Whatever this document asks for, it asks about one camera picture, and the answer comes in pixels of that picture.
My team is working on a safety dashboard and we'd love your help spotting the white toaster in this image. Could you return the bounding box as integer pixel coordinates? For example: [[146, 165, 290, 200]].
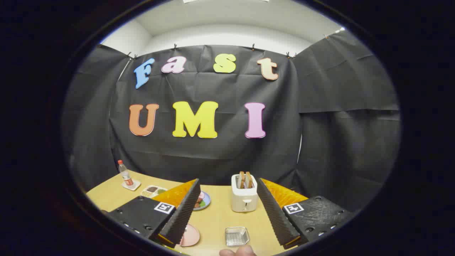
[[231, 174, 258, 213]]

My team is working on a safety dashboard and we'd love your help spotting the white divided grain tray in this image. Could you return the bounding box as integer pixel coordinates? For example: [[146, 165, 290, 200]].
[[141, 185, 168, 198]]

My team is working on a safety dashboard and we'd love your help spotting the metal wire basket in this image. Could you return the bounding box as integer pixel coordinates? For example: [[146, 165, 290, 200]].
[[225, 226, 250, 247]]

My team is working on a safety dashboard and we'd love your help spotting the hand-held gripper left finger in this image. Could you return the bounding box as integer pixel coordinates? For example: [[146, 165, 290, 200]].
[[105, 178, 202, 249]]

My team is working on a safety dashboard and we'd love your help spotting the blue plate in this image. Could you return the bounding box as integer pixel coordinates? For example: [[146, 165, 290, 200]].
[[194, 191, 211, 211]]

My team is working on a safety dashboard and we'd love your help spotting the pink plate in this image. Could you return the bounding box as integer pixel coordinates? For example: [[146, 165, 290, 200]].
[[180, 223, 200, 247]]

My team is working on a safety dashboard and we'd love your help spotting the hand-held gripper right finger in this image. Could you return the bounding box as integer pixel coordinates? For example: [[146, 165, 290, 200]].
[[256, 178, 356, 249]]

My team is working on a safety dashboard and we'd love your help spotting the clear water bottle red label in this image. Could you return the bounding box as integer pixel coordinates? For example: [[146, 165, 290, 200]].
[[118, 160, 135, 188]]

